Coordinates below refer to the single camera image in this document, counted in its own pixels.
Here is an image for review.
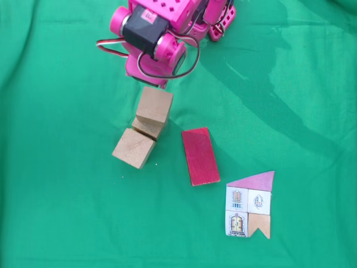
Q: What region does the wooden cube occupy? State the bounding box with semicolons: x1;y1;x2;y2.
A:
112;127;156;170
136;85;174;125

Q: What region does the paper house picture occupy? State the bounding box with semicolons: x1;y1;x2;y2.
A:
225;170;276;240

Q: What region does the red wooden roof block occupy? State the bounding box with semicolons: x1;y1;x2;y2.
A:
181;127;221;187

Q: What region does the green cloth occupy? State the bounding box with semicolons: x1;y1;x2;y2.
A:
0;0;357;268

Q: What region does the red white black servo cable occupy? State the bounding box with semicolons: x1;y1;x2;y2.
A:
96;0;234;80

